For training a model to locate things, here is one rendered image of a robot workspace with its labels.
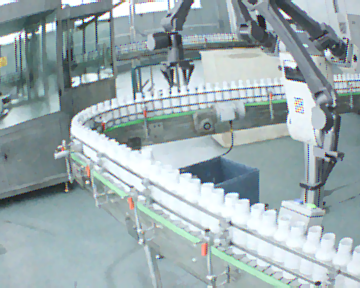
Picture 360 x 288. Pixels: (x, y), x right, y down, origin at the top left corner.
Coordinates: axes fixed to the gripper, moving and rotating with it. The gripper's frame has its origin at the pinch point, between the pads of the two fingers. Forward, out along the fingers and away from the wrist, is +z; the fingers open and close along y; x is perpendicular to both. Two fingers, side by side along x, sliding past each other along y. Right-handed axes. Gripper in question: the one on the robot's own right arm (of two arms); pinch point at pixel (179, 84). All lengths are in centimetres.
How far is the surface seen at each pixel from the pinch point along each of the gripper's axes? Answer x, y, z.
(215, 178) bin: -39, -38, 55
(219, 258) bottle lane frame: 48, 21, 43
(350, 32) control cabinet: -257, -518, -18
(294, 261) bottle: 78, 18, 34
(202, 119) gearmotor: -106, -77, 43
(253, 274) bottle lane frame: 65, 21, 42
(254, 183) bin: -9, -39, 51
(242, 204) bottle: 54, 17, 24
